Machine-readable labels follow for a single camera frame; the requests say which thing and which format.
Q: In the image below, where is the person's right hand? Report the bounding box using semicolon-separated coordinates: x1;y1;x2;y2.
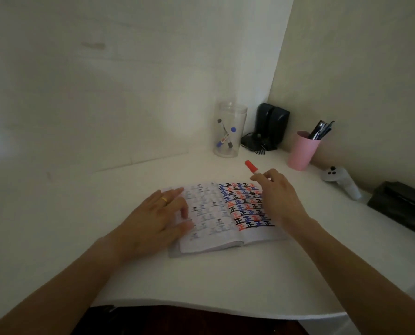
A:
250;168;315;236

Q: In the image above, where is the person's left hand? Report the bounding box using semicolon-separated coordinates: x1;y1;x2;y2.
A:
109;187;195;264

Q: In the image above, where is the red capped marker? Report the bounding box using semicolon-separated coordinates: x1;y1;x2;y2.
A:
244;160;272;181

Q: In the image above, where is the notebook with coloured marks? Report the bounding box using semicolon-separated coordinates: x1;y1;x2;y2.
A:
160;181;289;258

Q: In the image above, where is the person's right forearm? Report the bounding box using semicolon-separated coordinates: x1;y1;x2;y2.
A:
286;216;415;335

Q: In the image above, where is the person's left forearm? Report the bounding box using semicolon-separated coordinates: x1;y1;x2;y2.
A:
0;229;132;335

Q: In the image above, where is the pink cup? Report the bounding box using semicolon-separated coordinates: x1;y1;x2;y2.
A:
287;131;322;171

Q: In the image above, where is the blue capped marker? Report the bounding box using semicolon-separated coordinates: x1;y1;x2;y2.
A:
216;127;237;147

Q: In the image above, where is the black speaker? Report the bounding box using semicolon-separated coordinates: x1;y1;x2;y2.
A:
268;107;291;151
254;103;275;144

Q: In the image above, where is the black capped marker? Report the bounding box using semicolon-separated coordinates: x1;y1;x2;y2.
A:
217;118;234;149

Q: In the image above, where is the clear plastic jar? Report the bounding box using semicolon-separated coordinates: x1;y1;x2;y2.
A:
213;102;248;158

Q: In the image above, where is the white handheld controller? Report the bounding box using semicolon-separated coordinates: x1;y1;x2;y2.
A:
320;166;364;201

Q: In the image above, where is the person's dark red clothing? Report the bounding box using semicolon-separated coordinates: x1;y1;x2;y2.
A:
71;304;300;335

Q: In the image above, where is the black box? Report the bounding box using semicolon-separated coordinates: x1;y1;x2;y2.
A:
367;181;415;241

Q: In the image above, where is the black bundled cable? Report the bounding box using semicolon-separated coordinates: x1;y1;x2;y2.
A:
241;132;268;156

